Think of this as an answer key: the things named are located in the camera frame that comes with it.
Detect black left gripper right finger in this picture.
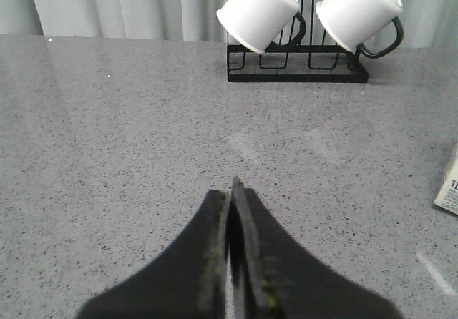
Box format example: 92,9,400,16
231,177,402,318

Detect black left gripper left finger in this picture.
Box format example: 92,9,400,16
77,190,229,318

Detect white milk carton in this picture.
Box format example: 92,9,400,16
434,144,458,214

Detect black wire mug rack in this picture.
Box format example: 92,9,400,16
226,0,369,83

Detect white mug black handle left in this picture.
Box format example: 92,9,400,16
216,0,306,54

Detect white mug black handle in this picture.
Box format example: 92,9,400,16
316,0,404,59
216,0,306,54

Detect white mug black handle right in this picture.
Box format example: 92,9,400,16
316,0,404,59

